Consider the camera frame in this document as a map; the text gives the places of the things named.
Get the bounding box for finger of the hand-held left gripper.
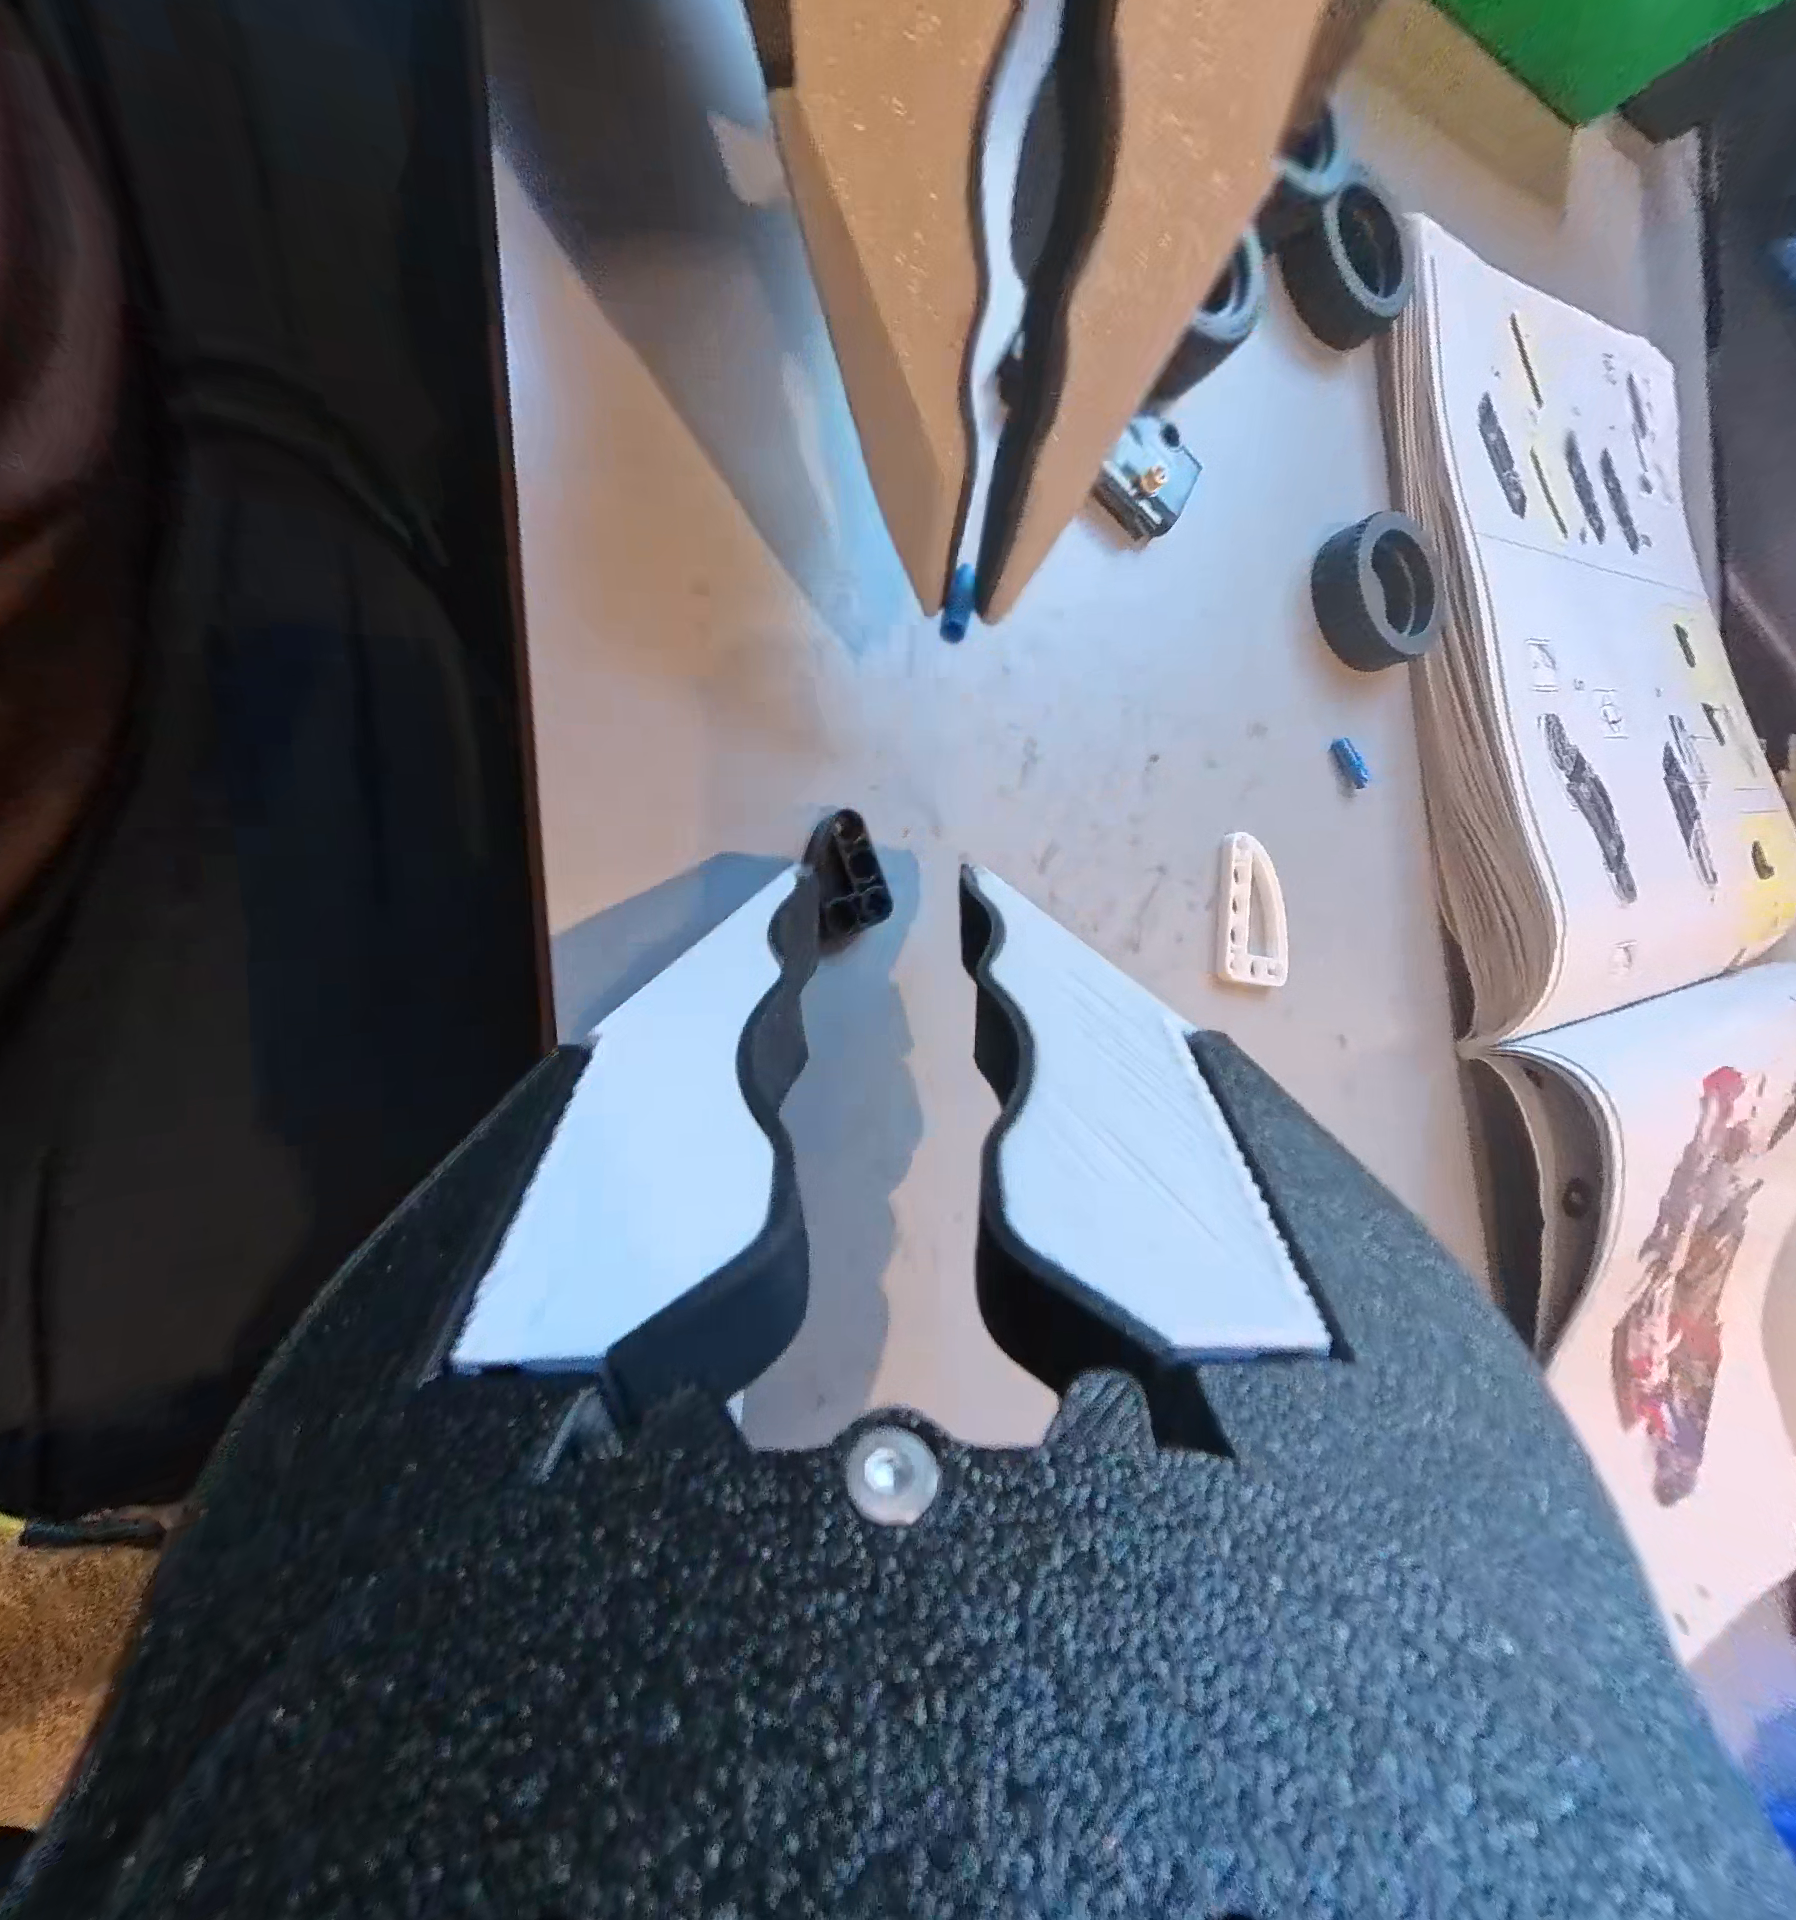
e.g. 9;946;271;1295
974;0;1336;624
749;0;1022;617

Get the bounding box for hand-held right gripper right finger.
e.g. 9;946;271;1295
958;862;1340;1420

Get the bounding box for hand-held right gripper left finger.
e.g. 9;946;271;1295
449;862;813;1429

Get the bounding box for white curved frame brick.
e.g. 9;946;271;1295
1216;829;1291;987

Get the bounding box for black brick plate assembly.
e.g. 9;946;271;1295
1094;420;1205;549

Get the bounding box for black triangular holed brick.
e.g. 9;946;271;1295
802;807;900;940

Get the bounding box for grey desk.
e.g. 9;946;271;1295
484;0;1796;1667

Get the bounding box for green plastic bin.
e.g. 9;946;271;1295
1424;0;1796;129

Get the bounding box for person's black pants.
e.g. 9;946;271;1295
0;0;555;1503

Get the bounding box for open instruction booklet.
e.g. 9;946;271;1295
1378;210;1796;1652

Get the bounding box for toy car picture box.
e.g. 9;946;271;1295
1617;61;1796;874

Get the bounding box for person's brown shirt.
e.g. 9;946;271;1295
0;0;136;962

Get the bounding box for yellow black cable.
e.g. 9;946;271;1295
0;1496;164;1551

